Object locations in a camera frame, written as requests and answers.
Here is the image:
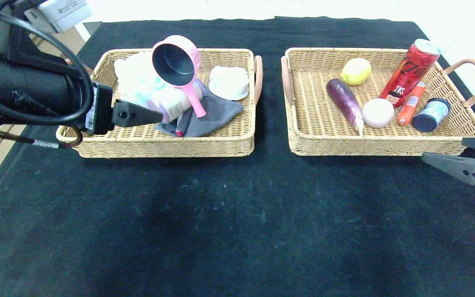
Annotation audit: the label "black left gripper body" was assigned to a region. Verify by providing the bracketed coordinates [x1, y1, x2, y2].
[28, 62, 115, 135]

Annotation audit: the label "light blue bath pouf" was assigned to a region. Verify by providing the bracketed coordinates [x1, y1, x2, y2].
[113, 50, 169, 110]

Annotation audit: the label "purple garbage bag roll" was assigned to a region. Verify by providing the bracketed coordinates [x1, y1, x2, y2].
[155, 80, 205, 124]

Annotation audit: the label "pink toy saucepan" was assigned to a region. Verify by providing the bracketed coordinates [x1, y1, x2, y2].
[151, 35, 207, 118]

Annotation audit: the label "pale pink round fruit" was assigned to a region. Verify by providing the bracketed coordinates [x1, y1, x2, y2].
[361, 98, 395, 129]

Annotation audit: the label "red cola can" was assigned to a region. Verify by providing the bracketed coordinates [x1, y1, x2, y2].
[379, 39, 441, 108]

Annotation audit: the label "purple eggplant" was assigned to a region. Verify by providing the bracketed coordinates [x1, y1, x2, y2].
[326, 79, 364, 137]

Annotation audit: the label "white marker pink cap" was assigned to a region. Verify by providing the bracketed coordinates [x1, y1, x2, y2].
[175, 108, 193, 138]

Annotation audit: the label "small can dark blue lid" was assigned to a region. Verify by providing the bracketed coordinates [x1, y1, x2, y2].
[412, 98, 451, 133]

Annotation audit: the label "orange sausage stick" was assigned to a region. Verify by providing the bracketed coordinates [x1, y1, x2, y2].
[397, 81, 426, 127]

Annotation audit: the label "grey microfibre towel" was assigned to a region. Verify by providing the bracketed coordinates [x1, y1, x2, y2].
[155, 89, 244, 138]

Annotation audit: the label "yellow lemon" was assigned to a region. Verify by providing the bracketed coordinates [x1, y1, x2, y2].
[341, 58, 372, 86]

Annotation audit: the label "white table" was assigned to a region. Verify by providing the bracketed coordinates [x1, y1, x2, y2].
[77, 0, 419, 25]

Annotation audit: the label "black smooth cable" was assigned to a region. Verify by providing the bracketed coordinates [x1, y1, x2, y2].
[0, 0, 95, 126]

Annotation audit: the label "black braided cable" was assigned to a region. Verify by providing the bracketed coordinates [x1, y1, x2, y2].
[0, 124, 84, 149]

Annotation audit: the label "rectangular wicker basket brown handles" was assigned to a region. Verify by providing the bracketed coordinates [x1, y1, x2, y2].
[55, 49, 263, 159]
[281, 47, 475, 157]

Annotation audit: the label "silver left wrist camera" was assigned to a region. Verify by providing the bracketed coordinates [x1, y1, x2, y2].
[24, 0, 93, 34]

